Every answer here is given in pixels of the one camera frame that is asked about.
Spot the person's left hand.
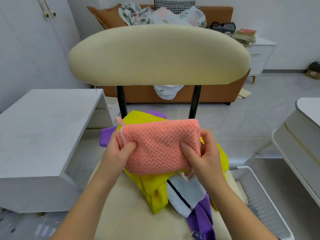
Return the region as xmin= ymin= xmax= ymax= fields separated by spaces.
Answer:
xmin=100 ymin=131 xmax=137 ymax=183

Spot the person's right hand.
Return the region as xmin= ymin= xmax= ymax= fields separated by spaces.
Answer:
xmin=180 ymin=129 xmax=225 ymax=189

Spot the pink waffle towel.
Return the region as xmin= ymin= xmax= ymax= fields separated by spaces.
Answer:
xmin=116 ymin=117 xmax=202 ymax=176

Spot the person's left forearm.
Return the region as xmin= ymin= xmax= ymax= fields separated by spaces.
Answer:
xmin=51 ymin=170 xmax=120 ymax=240

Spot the person's right forearm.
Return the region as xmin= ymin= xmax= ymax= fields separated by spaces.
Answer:
xmin=205 ymin=176 xmax=278 ymax=240

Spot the white cloth with dark stripe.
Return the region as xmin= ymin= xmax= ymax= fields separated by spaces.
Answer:
xmin=166 ymin=172 xmax=207 ymax=218

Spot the yellow cloth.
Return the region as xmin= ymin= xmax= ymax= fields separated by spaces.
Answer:
xmin=116 ymin=110 xmax=230 ymax=215

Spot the purple cloth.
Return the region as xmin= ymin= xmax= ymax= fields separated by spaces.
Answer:
xmin=100 ymin=110 xmax=217 ymax=240

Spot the brown sofa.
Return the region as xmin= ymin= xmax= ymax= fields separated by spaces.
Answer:
xmin=87 ymin=5 xmax=250 ymax=106

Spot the white side table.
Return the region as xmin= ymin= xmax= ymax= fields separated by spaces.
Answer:
xmin=0 ymin=89 xmax=114 ymax=214

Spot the white plastic laundry basket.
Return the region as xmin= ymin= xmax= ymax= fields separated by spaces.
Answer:
xmin=229 ymin=166 xmax=295 ymax=240

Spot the beige upholstered chair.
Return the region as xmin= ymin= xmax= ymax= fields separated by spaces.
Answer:
xmin=68 ymin=24 xmax=251 ymax=240

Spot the white round-edged table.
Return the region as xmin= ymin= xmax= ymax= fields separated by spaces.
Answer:
xmin=272 ymin=97 xmax=320 ymax=208

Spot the white drawer cabinet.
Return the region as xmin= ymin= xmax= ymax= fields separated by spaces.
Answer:
xmin=246 ymin=36 xmax=277 ymax=84

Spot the black bag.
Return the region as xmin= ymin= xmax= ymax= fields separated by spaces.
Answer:
xmin=206 ymin=21 xmax=236 ymax=35

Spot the stack of books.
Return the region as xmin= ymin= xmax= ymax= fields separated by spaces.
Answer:
xmin=226 ymin=28 xmax=257 ymax=48

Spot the brown cushion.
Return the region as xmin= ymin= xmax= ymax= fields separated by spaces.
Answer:
xmin=87 ymin=3 xmax=128 ymax=30

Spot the floral blanket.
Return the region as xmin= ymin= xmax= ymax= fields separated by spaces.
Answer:
xmin=118 ymin=2 xmax=207 ymax=100

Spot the white wardrobe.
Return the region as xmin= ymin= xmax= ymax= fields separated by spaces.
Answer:
xmin=0 ymin=0 xmax=85 ymax=114

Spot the cardboard box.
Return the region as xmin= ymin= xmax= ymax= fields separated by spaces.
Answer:
xmin=304 ymin=61 xmax=320 ymax=80

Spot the houndstooth cushion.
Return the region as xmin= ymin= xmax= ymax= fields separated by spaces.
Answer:
xmin=153 ymin=0 xmax=200 ymax=15

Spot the gold wardrobe handle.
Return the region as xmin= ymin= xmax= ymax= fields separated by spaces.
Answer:
xmin=42 ymin=0 xmax=56 ymax=17
xmin=36 ymin=0 xmax=49 ymax=18

